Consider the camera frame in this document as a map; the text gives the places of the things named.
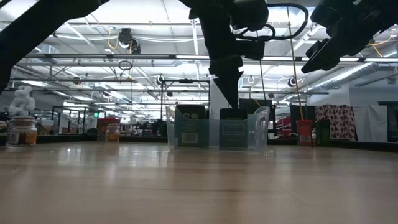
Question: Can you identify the red-capped spice jar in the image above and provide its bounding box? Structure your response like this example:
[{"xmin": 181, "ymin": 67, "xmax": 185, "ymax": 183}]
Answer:
[
  {"xmin": 96, "ymin": 117, "xmax": 121, "ymax": 141},
  {"xmin": 295, "ymin": 119, "xmax": 313, "ymax": 146}
]

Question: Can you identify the white hanging sheet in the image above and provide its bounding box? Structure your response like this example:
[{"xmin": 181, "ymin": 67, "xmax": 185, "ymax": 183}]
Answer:
[{"xmin": 353, "ymin": 105, "xmax": 389, "ymax": 143}]

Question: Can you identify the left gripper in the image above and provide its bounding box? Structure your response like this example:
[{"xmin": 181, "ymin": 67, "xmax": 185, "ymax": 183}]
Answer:
[{"xmin": 198, "ymin": 17, "xmax": 244, "ymax": 109}]

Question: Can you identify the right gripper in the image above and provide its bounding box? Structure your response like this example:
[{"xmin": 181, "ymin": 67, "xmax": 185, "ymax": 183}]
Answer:
[{"xmin": 301, "ymin": 0, "xmax": 383, "ymax": 74}]

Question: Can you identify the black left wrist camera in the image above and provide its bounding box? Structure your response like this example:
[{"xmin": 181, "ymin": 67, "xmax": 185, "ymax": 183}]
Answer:
[{"xmin": 238, "ymin": 39, "xmax": 266, "ymax": 61}]

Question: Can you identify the clear plastic bin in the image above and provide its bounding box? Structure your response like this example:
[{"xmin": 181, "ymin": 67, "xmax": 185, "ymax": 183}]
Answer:
[{"xmin": 165, "ymin": 105, "xmax": 271, "ymax": 152}]

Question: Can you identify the white robot figure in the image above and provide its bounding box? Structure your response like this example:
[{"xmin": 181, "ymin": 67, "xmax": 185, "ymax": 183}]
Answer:
[{"xmin": 7, "ymin": 85, "xmax": 37, "ymax": 118}]

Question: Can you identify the black ceiling cable reel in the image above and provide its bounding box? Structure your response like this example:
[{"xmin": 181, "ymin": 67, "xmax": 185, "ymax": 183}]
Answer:
[{"xmin": 117, "ymin": 27, "xmax": 142, "ymax": 54}]

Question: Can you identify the yellow cable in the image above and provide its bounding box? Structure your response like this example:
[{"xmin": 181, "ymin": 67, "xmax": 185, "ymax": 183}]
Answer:
[{"xmin": 286, "ymin": 7, "xmax": 305, "ymax": 121}]

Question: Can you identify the overhead bar with light strips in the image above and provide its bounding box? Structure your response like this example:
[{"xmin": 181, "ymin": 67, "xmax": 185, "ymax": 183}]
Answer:
[{"xmin": 24, "ymin": 53, "xmax": 398, "ymax": 63}]

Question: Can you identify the patterned red white cloth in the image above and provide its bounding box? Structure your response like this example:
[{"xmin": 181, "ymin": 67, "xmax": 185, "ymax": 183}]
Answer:
[{"xmin": 314, "ymin": 104, "xmax": 356, "ymax": 141}]

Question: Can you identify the black metal rack frame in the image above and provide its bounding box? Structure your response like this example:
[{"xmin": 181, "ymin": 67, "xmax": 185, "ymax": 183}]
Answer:
[{"xmin": 160, "ymin": 79, "xmax": 211, "ymax": 121}]

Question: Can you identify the dark green spice tin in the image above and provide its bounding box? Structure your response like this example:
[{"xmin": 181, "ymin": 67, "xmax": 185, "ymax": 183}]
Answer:
[
  {"xmin": 219, "ymin": 108, "xmax": 249, "ymax": 151},
  {"xmin": 316, "ymin": 119, "xmax": 331, "ymax": 147},
  {"xmin": 174, "ymin": 105, "xmax": 210, "ymax": 149}
]

